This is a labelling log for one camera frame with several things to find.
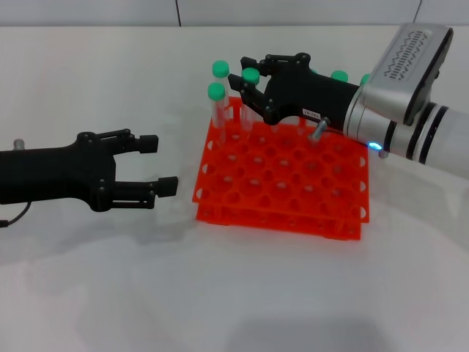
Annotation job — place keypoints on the orange plastic test tube rack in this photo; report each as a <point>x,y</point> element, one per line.
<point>278,176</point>

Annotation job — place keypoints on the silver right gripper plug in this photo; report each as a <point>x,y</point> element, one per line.
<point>319,129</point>

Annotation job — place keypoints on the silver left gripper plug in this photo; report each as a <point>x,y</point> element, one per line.
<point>18,144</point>

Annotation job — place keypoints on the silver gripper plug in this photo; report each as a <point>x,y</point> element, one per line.
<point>319,129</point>
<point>18,144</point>

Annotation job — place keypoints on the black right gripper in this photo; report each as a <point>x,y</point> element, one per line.
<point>308,95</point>

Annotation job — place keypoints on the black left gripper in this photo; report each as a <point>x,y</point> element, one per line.
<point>55,174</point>

